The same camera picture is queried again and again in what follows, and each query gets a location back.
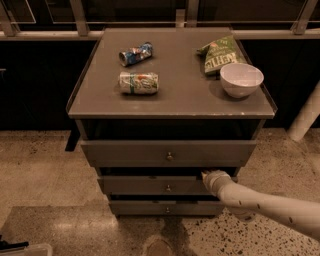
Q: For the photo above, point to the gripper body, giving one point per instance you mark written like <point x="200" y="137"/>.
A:
<point x="213" y="180"/>

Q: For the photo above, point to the grey drawer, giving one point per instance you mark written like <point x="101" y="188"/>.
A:
<point x="152" y="185"/>
<point x="168" y="153"/>
<point x="177" y="208"/>

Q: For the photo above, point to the grey drawer cabinet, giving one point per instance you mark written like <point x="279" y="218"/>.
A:
<point x="188" y="105"/>

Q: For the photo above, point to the grey bottom drawer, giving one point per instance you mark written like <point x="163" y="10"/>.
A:
<point x="177" y="208"/>

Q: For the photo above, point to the grey top drawer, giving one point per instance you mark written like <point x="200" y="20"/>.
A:
<point x="168" y="153"/>

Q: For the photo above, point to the white bowl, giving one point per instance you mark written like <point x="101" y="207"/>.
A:
<point x="240" y="80"/>

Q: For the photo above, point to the white pillar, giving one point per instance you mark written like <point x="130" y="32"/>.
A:
<point x="306" y="116"/>

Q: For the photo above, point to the green chip bag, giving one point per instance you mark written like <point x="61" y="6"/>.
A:
<point x="220" y="52"/>

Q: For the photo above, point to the green white soda can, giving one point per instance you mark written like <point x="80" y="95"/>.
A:
<point x="138" y="83"/>

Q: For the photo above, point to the blue crushed soda can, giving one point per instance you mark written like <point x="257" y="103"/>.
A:
<point x="135" y="55"/>

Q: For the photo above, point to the clear plastic box corner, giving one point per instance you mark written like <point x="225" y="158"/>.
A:
<point x="30" y="250"/>

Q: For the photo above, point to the metal window railing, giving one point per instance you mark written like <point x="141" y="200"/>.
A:
<point x="246" y="19"/>

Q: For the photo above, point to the black object bottom left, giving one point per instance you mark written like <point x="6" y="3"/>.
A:
<point x="4" y="245"/>

